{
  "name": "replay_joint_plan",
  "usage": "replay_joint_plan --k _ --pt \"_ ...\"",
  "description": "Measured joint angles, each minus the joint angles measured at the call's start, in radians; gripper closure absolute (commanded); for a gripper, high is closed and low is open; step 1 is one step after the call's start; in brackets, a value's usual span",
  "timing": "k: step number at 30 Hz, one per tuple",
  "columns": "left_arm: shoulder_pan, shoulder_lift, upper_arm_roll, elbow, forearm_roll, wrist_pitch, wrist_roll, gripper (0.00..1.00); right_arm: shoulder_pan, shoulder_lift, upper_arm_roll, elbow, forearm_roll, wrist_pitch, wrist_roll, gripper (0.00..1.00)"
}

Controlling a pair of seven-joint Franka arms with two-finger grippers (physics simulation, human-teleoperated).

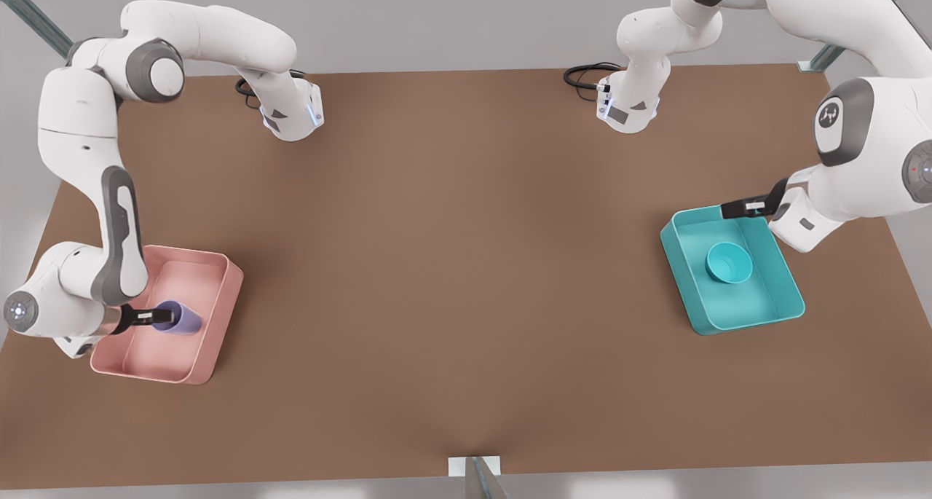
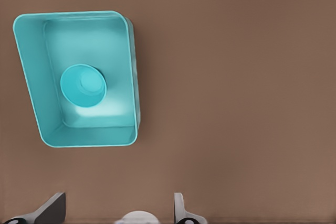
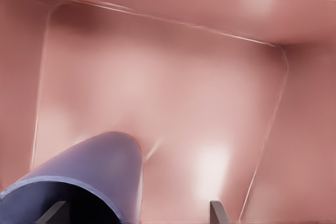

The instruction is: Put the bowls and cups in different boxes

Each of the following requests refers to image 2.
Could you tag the white round object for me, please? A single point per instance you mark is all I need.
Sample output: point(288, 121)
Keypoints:
point(139, 217)

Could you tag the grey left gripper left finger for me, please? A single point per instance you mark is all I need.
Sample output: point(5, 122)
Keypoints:
point(50, 211)

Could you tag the turquoise rectangular box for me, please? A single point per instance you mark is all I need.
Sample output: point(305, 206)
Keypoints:
point(36, 72)

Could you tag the turquoise cup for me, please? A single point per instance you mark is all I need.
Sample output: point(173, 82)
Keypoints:
point(78, 90)

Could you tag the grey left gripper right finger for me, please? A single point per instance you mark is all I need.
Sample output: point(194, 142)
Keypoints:
point(179, 208)

